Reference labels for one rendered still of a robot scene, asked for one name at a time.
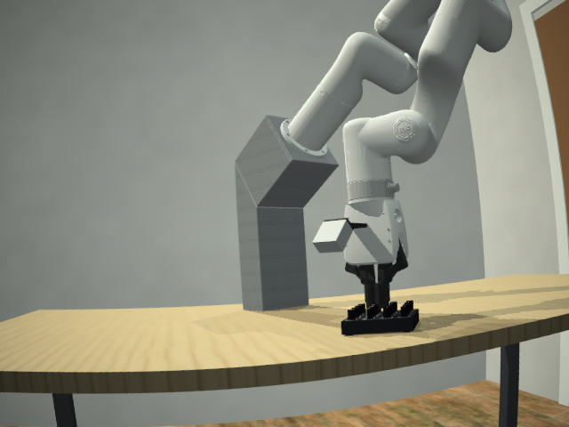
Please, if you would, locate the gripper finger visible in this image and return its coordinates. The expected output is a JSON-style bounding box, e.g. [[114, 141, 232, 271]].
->
[[345, 263, 378, 309], [375, 241, 408, 309]]

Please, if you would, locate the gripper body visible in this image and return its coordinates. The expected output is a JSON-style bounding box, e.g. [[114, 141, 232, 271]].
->
[[344, 197, 408, 265]]

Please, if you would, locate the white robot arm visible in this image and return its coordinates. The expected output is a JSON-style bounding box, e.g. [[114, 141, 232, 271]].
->
[[280, 0, 512, 253]]

